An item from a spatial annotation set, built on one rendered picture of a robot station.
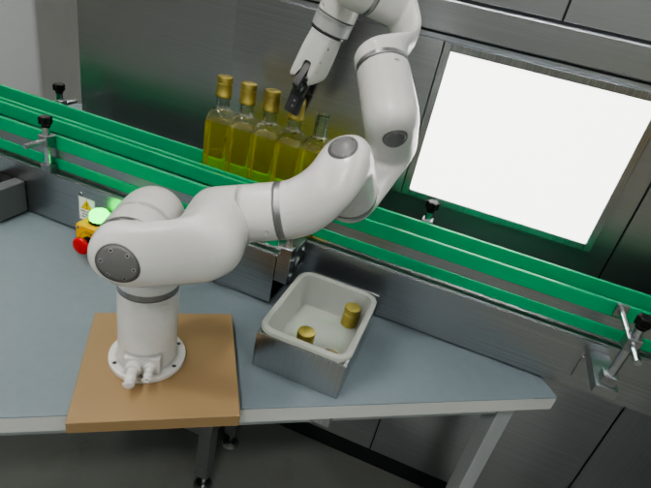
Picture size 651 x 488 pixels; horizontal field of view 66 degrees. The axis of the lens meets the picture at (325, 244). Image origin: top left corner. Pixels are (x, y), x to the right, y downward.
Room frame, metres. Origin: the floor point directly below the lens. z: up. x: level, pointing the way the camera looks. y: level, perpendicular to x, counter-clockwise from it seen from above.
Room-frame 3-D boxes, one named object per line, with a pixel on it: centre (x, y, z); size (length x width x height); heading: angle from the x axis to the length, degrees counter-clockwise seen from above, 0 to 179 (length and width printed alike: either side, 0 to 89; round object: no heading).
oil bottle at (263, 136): (1.06, 0.18, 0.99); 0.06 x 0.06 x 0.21; 76
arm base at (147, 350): (0.62, 0.25, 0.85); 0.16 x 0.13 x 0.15; 13
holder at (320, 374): (0.81, -0.03, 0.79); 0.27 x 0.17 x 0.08; 166
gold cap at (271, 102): (1.06, 0.18, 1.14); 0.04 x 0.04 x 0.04
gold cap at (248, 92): (1.07, 0.23, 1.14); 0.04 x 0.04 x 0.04
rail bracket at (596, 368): (0.75, -0.56, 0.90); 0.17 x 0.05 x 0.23; 166
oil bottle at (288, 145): (1.04, 0.12, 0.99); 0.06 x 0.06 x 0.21; 76
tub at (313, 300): (0.78, -0.02, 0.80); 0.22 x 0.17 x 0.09; 167
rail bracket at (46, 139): (1.00, 0.66, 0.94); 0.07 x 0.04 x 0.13; 166
